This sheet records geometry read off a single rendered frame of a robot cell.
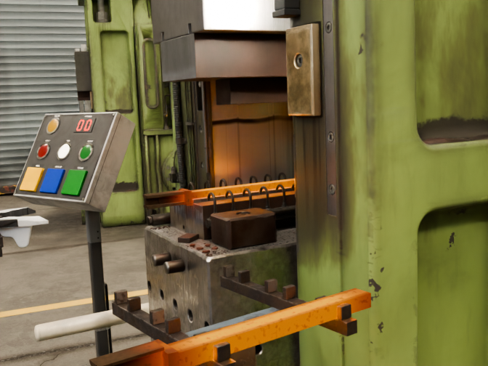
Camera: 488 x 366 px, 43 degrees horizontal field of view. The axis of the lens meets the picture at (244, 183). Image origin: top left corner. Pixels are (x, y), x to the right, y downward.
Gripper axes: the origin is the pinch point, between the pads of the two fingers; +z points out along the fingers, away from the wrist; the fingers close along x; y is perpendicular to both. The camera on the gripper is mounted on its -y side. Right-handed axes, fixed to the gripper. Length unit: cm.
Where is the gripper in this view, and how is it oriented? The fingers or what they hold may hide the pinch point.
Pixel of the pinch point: (41, 213)
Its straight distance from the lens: 133.1
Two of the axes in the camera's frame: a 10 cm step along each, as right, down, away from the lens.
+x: 4.8, 1.0, -8.7
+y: 0.4, 9.9, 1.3
